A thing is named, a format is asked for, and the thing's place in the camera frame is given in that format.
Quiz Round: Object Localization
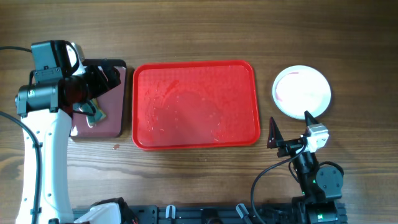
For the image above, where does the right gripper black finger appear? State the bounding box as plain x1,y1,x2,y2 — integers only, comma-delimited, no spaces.
267,117,284,148
304,111,318,126

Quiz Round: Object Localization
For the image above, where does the green and yellow sponge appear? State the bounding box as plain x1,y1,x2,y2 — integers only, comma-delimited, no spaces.
80,98,106,128

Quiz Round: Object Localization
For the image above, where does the white plate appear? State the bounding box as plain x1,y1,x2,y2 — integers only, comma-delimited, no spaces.
271,65,332,120

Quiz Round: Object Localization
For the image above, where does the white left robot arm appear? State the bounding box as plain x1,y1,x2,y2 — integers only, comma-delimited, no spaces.
16,59,127,223

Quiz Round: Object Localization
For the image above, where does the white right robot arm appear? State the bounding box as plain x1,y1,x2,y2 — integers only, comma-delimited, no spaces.
267,111,346,223

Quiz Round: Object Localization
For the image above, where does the black water tray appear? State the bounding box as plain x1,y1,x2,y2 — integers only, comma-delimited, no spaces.
70,59,127,138

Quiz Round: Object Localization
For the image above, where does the red plastic tray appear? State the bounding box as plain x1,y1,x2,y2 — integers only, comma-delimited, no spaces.
132,60,261,151

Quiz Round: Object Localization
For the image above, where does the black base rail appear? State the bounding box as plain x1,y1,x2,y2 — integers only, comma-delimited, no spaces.
129,203,348,224

